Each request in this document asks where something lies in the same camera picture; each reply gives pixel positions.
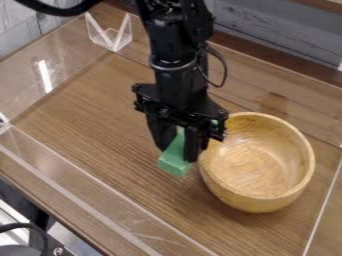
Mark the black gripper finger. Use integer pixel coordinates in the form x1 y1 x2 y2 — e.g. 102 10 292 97
147 115 176 151
183 127 208 163

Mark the green rectangular block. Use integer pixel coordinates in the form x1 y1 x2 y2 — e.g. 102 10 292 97
157 128 192 177

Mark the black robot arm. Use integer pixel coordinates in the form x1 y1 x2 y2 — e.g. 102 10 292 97
132 0 228 162

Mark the black thick arm cable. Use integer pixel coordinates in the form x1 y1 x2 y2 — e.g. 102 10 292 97
14 0 104 17

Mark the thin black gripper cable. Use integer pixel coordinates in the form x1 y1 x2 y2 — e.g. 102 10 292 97
195 43 228 89

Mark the clear acrylic front wall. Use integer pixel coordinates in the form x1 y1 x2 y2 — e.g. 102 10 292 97
0 122 216 256

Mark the brown wooden bowl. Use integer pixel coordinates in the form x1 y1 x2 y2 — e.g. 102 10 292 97
199 112 315 213

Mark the clear acrylic corner bracket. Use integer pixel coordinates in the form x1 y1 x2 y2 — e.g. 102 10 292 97
84 13 132 52

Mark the black cable bottom left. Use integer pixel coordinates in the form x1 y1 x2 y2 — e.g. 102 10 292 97
0 222 49 256

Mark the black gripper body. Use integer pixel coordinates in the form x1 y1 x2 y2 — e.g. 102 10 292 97
132 63 228 141

